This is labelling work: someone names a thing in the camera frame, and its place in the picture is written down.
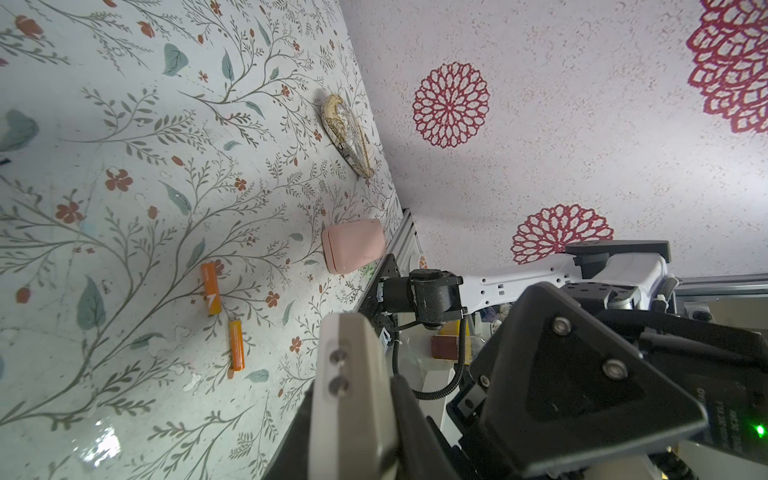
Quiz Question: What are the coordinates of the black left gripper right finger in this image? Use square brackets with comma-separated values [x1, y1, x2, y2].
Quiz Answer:
[390, 375, 459, 480]

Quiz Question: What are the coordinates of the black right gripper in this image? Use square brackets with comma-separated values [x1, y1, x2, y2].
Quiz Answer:
[446, 283, 708, 479]

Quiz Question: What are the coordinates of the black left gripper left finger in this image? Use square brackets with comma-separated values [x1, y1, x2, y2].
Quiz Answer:
[263, 383, 314, 480]

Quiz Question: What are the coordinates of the white universal AC remote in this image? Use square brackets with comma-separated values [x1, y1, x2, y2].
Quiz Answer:
[308, 313, 399, 479]

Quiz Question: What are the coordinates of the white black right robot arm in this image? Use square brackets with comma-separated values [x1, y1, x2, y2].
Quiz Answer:
[366, 241, 767, 479]

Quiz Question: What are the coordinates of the orange AA battery lower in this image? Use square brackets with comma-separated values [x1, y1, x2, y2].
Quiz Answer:
[228, 320, 245, 372]

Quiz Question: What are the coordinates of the orange aa battery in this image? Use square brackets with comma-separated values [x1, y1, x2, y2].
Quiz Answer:
[201, 262, 222, 316]
[228, 320, 245, 372]

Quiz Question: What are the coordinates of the orange AA battery upper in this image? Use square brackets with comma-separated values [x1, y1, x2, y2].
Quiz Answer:
[201, 262, 222, 316]

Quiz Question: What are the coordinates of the pink rounded case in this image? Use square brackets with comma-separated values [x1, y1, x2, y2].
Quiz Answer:
[321, 219, 386, 275]

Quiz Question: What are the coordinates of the black corrugated right cable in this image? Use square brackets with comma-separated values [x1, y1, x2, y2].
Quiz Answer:
[391, 317, 469, 402]

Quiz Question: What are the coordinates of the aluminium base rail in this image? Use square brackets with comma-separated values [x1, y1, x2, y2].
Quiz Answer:
[366, 208, 425, 296]

